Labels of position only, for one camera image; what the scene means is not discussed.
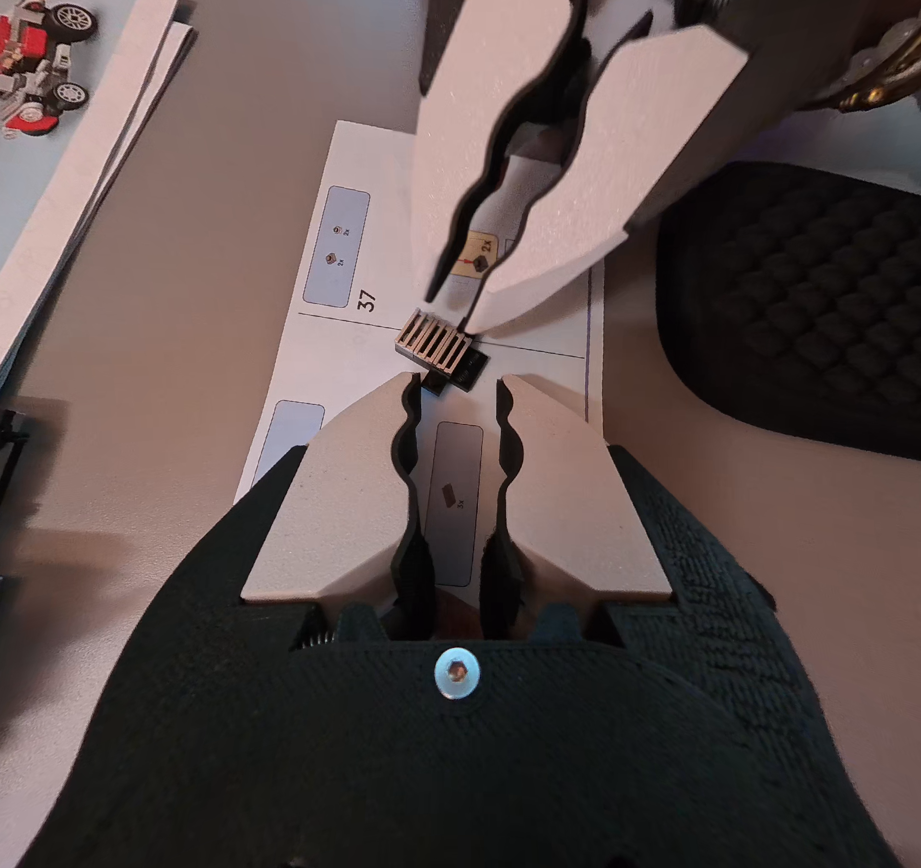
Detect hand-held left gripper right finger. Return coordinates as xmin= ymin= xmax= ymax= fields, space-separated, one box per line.
xmin=481 ymin=374 xmax=673 ymax=633

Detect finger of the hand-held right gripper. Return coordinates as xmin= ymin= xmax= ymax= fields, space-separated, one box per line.
xmin=412 ymin=0 xmax=584 ymax=304
xmin=464 ymin=23 xmax=752 ymax=341

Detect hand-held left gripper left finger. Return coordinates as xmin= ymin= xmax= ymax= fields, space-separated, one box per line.
xmin=241 ymin=372 xmax=437 ymax=633

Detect black lego plate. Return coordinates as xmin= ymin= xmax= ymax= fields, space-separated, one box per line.
xmin=420 ymin=345 xmax=492 ymax=399

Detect lego truck model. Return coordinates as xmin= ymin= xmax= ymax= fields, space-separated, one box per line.
xmin=0 ymin=406 xmax=32 ymax=518

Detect open lego instruction booklet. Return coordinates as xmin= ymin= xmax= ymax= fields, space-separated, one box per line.
xmin=233 ymin=119 xmax=607 ymax=590

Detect closed lego instruction booklet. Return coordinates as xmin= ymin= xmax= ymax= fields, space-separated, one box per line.
xmin=0 ymin=0 xmax=197 ymax=388

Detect person's left hand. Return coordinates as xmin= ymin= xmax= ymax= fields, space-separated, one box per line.
xmin=434 ymin=589 xmax=481 ymax=640

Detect black quilted case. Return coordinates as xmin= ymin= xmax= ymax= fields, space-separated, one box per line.
xmin=655 ymin=160 xmax=921 ymax=463

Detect beaded bracelets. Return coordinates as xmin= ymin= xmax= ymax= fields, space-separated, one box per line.
xmin=809 ymin=14 xmax=921 ymax=115

